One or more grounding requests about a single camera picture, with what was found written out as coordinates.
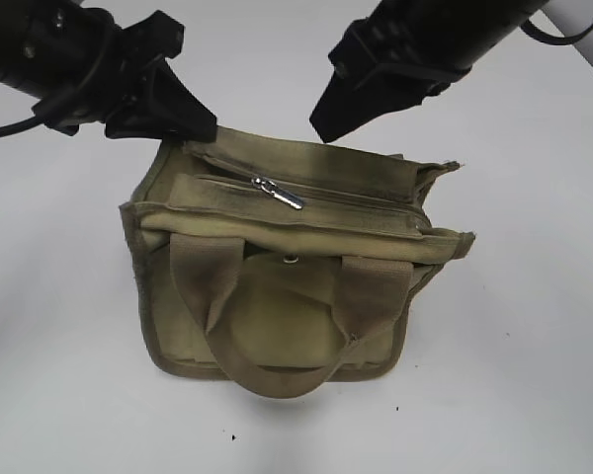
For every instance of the silver zipper pull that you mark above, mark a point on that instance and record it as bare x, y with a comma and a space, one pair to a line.
271, 189

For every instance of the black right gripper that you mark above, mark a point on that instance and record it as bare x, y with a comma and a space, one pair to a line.
382, 66

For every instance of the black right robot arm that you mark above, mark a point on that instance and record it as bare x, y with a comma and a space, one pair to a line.
465, 31

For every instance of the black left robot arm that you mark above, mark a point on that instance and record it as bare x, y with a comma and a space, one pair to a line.
82, 67

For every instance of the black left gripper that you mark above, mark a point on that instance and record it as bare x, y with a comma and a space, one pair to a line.
130, 88

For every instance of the olive yellow canvas bag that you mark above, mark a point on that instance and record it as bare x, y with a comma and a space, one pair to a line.
235, 285

